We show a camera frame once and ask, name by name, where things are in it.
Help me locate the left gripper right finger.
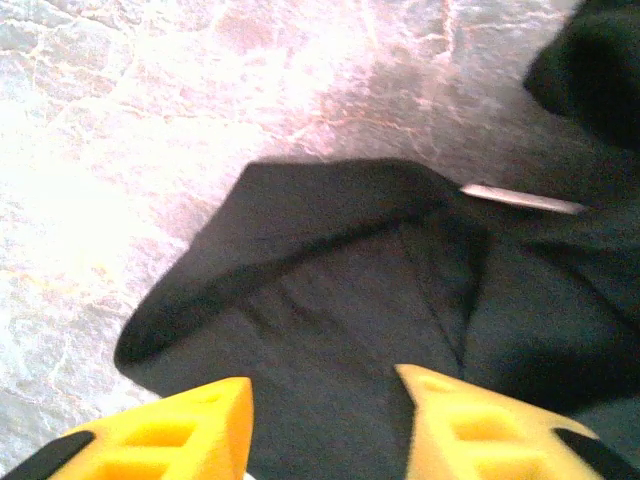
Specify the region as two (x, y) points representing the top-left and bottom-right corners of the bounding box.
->
(393, 363), (640, 480)

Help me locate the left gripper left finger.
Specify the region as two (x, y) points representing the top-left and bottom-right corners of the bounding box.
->
(0, 375), (254, 480)

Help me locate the black t-shirt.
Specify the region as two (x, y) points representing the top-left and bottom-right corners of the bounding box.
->
(113, 0), (640, 480)

